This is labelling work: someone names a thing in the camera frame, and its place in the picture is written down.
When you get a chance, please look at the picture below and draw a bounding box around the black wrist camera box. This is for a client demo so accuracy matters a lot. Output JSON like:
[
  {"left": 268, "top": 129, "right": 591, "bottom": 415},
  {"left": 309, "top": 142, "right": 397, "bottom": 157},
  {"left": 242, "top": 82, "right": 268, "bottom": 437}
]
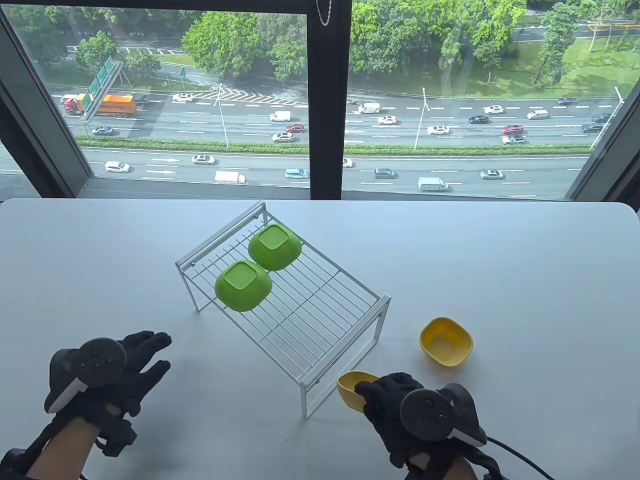
[{"left": 0, "top": 447, "right": 31, "bottom": 480}]

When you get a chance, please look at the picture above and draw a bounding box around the white wire kitchen shelf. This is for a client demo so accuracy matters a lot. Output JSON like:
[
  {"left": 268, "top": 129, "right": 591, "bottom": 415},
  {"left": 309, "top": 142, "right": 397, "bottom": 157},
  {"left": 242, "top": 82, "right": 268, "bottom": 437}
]
[{"left": 175, "top": 200, "right": 392, "bottom": 420}]

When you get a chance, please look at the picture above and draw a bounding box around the black round tracking controller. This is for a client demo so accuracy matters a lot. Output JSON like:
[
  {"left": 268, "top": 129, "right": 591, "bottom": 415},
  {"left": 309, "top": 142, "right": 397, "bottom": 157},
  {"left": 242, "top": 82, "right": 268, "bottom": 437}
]
[
  {"left": 44, "top": 338, "right": 128, "bottom": 414},
  {"left": 400, "top": 382, "right": 488, "bottom": 447}
]

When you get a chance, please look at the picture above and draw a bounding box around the person's right hand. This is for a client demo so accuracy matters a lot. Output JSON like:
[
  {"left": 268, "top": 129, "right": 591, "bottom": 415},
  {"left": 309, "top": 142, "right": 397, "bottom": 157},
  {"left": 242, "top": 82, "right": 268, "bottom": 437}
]
[{"left": 355, "top": 372, "right": 497, "bottom": 470}]

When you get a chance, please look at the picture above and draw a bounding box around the person's right forearm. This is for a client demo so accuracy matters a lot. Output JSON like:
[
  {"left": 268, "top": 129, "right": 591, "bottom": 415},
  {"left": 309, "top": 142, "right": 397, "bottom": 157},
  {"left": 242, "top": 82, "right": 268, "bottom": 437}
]
[{"left": 417, "top": 457, "right": 476, "bottom": 480}]

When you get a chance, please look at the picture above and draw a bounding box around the yellow small dish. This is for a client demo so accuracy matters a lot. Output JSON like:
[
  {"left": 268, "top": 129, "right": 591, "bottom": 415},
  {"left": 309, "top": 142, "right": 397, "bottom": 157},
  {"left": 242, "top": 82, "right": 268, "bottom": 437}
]
[
  {"left": 336, "top": 370, "right": 382, "bottom": 414},
  {"left": 419, "top": 316, "right": 474, "bottom": 367}
]

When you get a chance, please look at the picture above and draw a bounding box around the green small dish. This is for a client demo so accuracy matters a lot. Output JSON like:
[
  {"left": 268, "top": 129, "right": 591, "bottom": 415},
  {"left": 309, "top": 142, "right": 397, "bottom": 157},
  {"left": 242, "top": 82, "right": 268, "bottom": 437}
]
[
  {"left": 248, "top": 223, "right": 303, "bottom": 272},
  {"left": 214, "top": 260, "right": 274, "bottom": 313}
]

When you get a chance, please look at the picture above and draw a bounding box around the person's left hand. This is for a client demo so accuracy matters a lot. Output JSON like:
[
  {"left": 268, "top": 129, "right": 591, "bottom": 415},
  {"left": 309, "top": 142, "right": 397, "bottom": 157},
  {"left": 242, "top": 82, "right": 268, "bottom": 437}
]
[{"left": 49, "top": 330, "right": 173, "bottom": 459}]

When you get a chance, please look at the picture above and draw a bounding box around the black window frame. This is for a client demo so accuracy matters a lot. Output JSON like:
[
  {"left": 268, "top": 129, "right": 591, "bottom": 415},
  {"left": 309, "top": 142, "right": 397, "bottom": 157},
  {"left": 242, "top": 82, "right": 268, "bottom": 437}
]
[{"left": 0, "top": 0, "right": 640, "bottom": 202}]

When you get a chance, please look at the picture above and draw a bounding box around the black cable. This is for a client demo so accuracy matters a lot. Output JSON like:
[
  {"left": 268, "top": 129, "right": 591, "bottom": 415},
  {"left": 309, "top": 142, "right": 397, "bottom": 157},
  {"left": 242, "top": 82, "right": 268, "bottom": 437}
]
[{"left": 485, "top": 436, "right": 556, "bottom": 480}]

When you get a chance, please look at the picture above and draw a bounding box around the person's left forearm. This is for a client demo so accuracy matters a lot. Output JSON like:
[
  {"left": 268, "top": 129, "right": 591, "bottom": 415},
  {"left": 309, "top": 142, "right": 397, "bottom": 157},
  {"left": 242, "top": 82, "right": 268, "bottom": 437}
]
[{"left": 25, "top": 417, "right": 98, "bottom": 480}]

